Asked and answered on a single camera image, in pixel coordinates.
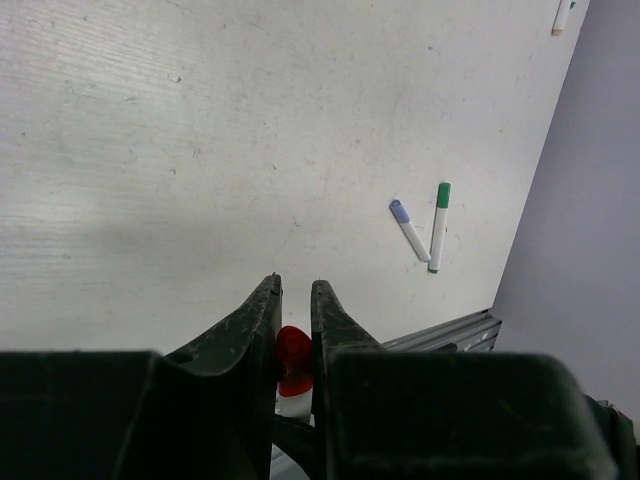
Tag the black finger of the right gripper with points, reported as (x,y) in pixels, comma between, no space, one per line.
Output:
(303,443)

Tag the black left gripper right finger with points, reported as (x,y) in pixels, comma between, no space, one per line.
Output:
(426,415)

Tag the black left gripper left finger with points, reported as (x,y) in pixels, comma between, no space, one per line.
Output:
(207,408)

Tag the red cap marker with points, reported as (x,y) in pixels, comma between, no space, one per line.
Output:
(295,386)

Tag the green cap marker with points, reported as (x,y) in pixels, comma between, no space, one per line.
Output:
(439,227)

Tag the lavender cap marker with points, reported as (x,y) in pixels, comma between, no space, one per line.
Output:
(404,221)

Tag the orange cap marker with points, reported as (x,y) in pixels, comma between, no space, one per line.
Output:
(561,17)

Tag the aluminium table frame rail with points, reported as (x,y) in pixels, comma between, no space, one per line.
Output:
(477,332)

